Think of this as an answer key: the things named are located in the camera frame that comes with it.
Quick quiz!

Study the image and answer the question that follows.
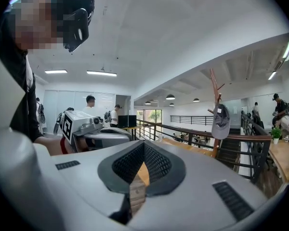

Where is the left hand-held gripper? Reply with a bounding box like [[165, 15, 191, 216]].
[[62, 110, 133, 153]]

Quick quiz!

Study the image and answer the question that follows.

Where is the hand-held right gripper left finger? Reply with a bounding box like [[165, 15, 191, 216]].
[[33, 140, 145, 231]]

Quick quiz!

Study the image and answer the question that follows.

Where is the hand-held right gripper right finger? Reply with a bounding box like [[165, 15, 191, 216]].
[[127, 140, 289, 231]]

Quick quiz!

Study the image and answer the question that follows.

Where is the grey cap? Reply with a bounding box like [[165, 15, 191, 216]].
[[211, 103, 231, 140]]

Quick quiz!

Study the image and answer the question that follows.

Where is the brown wooden coat rack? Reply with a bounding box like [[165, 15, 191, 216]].
[[208, 68, 226, 158]]

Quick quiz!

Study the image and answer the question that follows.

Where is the person's left forearm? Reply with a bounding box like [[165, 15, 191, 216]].
[[35, 136, 74, 156]]

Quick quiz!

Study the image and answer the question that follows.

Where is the dark staircase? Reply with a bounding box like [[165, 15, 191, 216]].
[[216, 128, 241, 169]]

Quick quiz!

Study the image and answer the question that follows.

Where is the person's black jacket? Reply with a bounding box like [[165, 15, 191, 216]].
[[0, 13, 44, 144]]

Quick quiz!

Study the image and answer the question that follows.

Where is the small yellow table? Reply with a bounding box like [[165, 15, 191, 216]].
[[122, 125, 143, 141]]

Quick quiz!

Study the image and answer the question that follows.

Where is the black metal balcony railing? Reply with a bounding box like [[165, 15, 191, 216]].
[[170, 115, 215, 126]]

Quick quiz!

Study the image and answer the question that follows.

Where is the black railing with wooden handrail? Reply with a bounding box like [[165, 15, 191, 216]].
[[136, 119, 272, 184]]

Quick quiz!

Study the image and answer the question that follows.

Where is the large glass window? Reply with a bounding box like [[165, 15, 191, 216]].
[[137, 109, 162, 125]]

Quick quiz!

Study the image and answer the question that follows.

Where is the curved wooden table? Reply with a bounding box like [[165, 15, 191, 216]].
[[268, 140, 289, 184]]

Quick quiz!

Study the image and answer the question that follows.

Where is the small green potted plant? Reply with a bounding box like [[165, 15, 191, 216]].
[[271, 127, 283, 145]]

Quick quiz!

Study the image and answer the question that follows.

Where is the person's face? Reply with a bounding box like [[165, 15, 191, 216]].
[[14, 0, 63, 50]]

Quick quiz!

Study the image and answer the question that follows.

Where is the dark red cord bracelet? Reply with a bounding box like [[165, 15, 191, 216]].
[[60, 137, 68, 155]]

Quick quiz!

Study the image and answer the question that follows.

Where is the black head-worn camera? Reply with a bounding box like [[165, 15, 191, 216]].
[[64, 8, 90, 53]]

